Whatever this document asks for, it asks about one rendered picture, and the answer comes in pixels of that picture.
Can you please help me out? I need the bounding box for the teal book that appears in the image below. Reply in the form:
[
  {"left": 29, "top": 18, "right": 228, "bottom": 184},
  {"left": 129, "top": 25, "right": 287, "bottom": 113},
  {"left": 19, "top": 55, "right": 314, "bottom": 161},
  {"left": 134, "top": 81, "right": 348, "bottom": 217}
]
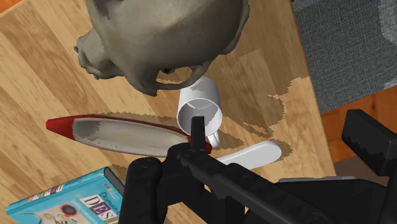
[{"left": 5, "top": 167, "right": 125, "bottom": 224}]

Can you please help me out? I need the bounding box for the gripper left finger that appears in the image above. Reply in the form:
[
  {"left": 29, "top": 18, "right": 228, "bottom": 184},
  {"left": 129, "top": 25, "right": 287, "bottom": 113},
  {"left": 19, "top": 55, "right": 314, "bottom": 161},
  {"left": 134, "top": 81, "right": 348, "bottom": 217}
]
[{"left": 118, "top": 116, "right": 337, "bottom": 224}]

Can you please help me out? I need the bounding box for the grey teapot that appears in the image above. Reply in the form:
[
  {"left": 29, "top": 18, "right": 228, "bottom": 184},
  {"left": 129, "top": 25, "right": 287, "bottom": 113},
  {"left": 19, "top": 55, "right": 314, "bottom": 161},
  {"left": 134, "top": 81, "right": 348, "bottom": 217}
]
[{"left": 73, "top": 0, "right": 251, "bottom": 97}]

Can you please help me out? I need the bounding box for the white flat rounded bar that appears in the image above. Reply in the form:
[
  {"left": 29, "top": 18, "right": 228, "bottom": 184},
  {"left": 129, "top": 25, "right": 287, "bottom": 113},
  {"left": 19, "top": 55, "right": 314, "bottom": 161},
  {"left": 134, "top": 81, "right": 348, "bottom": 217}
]
[{"left": 215, "top": 140, "right": 282, "bottom": 171}]

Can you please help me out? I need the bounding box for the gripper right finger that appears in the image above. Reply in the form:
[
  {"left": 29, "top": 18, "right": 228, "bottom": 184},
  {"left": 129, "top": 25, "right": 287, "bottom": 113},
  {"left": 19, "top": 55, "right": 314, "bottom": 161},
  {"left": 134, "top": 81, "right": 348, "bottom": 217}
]
[{"left": 341, "top": 108, "right": 397, "bottom": 224}]

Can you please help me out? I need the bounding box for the white mug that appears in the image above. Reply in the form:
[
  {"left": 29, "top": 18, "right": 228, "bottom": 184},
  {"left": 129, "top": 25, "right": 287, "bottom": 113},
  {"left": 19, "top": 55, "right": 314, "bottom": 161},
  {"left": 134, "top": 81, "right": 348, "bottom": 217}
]
[{"left": 176, "top": 76, "right": 223, "bottom": 149}]

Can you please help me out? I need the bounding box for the grey rug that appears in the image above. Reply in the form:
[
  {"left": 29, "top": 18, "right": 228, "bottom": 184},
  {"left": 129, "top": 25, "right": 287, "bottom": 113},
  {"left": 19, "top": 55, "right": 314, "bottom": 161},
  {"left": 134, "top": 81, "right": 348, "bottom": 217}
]
[{"left": 291, "top": 0, "right": 397, "bottom": 114}]

